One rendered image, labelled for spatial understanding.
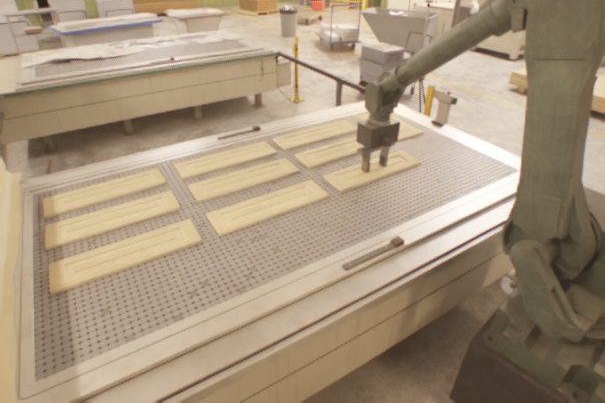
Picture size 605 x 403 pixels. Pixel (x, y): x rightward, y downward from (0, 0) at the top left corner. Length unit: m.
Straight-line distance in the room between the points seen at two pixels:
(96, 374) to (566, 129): 1.78
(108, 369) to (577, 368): 1.82
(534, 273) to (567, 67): 0.74
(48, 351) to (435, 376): 1.94
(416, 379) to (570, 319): 1.04
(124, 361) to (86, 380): 0.12
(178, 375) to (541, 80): 1.60
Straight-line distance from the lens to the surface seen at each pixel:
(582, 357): 2.08
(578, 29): 1.50
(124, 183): 2.51
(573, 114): 1.53
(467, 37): 1.86
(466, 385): 2.36
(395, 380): 2.50
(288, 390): 1.93
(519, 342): 2.02
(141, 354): 1.58
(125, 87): 5.16
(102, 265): 1.95
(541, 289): 1.72
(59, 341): 1.75
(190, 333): 1.58
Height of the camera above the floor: 2.10
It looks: 31 degrees down
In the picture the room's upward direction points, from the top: straight up
